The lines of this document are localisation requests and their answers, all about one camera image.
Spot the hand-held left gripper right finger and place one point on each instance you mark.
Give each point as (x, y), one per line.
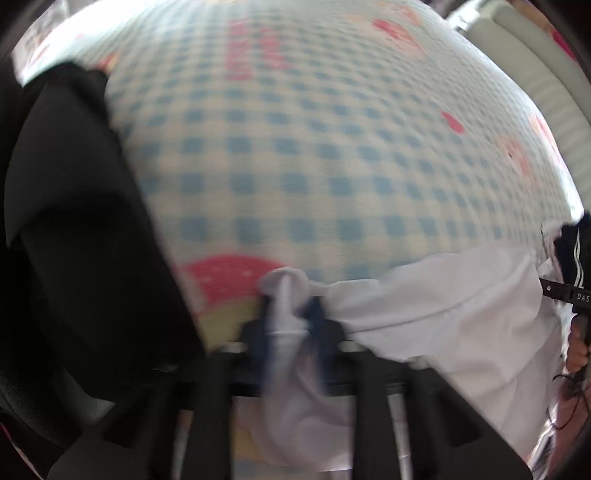
(318, 337)

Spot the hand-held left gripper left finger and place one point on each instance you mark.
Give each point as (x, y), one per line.
(264, 341)

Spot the white shirt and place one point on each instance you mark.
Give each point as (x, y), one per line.
(438, 300)

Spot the person's right forearm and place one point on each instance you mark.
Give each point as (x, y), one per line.
(572, 438)

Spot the person's right hand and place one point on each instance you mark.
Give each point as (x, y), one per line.
(577, 354)

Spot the navy striped garment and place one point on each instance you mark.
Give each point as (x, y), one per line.
(571, 251)

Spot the blue checkered printed blanket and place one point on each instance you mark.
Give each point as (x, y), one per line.
(300, 138)

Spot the black garment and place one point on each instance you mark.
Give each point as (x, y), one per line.
(69, 207)

